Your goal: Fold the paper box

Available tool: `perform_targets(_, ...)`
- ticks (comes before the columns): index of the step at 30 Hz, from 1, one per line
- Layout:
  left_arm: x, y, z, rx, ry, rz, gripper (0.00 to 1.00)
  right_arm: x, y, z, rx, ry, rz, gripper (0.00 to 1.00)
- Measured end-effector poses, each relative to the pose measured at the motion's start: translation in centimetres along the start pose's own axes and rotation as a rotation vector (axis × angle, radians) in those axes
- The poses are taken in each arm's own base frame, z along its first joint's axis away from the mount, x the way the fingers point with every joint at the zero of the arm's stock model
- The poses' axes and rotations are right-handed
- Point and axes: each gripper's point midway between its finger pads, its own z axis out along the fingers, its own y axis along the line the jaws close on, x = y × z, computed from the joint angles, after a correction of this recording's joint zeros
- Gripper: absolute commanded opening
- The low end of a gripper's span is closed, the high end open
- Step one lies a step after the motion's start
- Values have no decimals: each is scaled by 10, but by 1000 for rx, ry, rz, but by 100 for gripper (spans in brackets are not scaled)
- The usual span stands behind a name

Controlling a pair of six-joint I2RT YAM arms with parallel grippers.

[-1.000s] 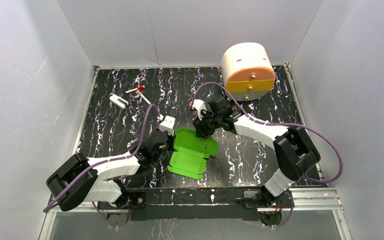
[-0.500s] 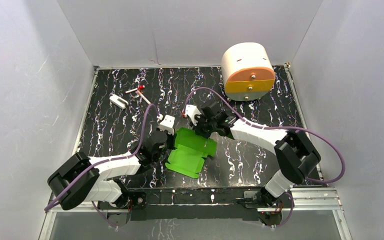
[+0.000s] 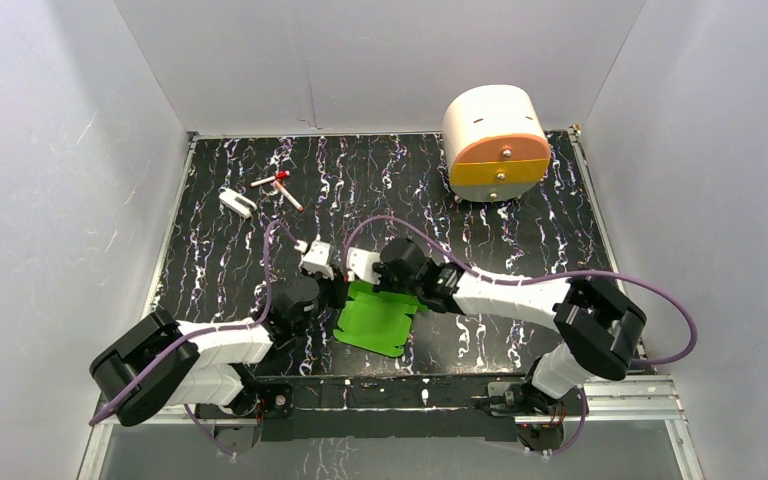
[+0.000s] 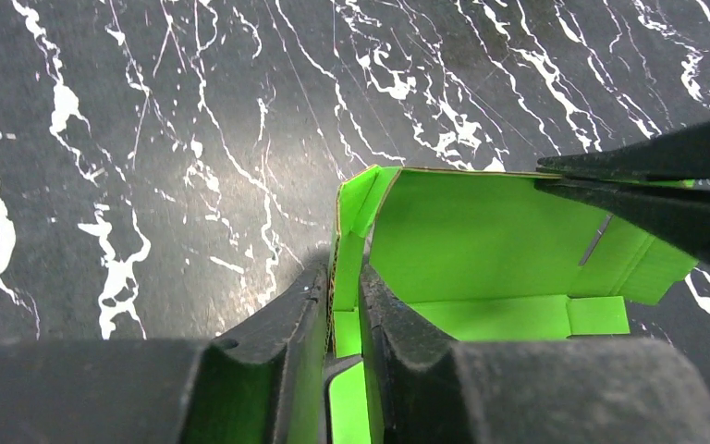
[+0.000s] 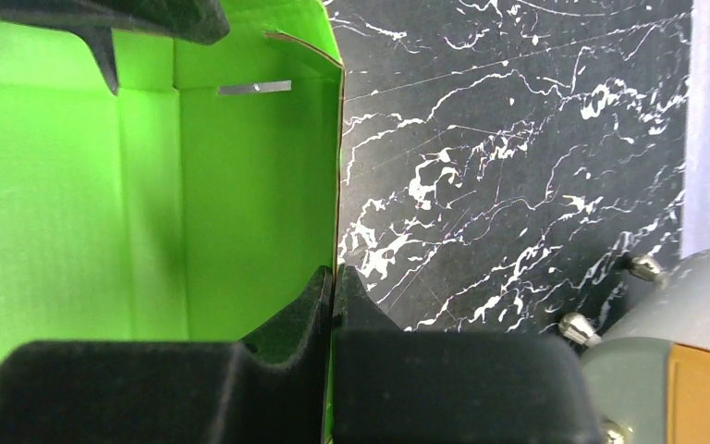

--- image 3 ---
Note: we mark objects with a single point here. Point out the red capped marker pen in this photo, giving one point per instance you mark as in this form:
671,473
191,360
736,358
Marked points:
280,175

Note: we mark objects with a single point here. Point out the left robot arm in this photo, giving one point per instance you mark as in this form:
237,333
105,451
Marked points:
163,362

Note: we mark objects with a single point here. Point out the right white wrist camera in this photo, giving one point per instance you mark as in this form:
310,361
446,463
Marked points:
360,265

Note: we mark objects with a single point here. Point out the small white plastic clip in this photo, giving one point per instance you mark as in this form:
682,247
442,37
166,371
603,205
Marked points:
238,203

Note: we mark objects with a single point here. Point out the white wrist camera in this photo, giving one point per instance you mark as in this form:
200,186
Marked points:
315,258
360,265

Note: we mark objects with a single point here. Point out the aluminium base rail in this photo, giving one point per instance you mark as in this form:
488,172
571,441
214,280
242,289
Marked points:
646,397

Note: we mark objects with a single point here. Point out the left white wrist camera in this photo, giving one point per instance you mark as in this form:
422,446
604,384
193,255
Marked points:
315,258

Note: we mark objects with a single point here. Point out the green paper box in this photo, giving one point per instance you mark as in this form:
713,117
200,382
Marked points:
378,322

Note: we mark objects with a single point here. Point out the pink tube pen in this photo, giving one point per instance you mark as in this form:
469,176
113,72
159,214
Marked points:
279,186

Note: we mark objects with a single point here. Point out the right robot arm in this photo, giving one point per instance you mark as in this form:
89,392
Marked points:
599,325

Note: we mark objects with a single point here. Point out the round cream drawer cabinet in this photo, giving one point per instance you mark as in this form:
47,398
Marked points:
494,145

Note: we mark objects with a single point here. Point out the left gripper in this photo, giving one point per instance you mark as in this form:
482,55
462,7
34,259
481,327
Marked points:
336,288

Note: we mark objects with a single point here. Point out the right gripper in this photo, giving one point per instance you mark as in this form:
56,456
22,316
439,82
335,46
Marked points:
382,271

